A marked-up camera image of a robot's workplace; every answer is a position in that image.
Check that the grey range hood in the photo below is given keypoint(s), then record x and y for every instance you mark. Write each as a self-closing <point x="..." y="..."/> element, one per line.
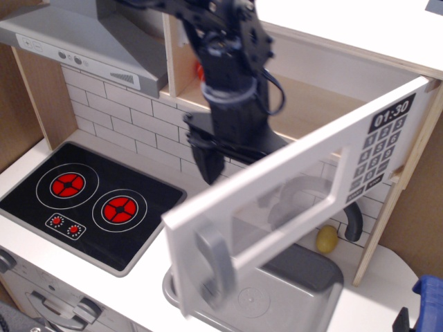
<point x="91" y="36"/>

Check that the black clamp object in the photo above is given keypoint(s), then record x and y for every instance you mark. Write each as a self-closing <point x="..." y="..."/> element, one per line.
<point x="401" y="323"/>

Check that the wooden microwave cabinet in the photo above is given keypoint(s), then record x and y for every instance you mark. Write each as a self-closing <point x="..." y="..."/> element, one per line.
<point x="333" y="57"/>

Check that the red toy food in microwave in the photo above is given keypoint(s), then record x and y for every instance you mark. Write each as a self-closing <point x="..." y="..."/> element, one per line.
<point x="200" y="71"/>

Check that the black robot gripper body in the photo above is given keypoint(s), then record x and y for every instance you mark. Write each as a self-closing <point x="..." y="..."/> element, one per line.
<point x="240" y="130"/>

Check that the yellow smooth toy potato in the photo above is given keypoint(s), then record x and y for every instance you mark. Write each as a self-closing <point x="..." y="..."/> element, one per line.
<point x="326" y="239"/>

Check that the grey plastic sink basin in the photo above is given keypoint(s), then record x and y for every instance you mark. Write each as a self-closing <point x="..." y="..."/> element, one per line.
<point x="296" y="291"/>

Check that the dark grey toy faucet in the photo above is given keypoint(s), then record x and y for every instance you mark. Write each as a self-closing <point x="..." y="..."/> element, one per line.
<point x="353" y="224"/>

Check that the grey fabric object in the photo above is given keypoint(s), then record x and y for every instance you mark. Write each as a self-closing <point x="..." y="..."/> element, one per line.
<point x="13" y="320"/>

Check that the grey oven knob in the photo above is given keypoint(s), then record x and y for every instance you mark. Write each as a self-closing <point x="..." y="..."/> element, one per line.
<point x="7" y="261"/>

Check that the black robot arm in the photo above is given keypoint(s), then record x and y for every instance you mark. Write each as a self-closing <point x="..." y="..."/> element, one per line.
<point x="232" y="48"/>

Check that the white toy microwave door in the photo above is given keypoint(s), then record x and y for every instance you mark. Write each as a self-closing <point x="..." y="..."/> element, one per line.
<point x="356" y="152"/>

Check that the blue plastic object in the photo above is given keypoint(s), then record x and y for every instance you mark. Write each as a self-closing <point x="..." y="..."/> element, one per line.
<point x="430" y="313"/>

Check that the grey microwave door handle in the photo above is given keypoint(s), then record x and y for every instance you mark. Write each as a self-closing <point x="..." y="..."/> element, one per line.
<point x="211" y="245"/>

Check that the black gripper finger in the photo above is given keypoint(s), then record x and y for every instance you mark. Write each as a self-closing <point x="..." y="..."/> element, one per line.
<point x="209" y="160"/>

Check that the black toy stovetop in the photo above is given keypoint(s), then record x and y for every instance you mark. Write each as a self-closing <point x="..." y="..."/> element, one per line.
<point x="92" y="206"/>

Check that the grey toy oven door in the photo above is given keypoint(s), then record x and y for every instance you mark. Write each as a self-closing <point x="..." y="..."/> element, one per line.
<point x="63" y="308"/>

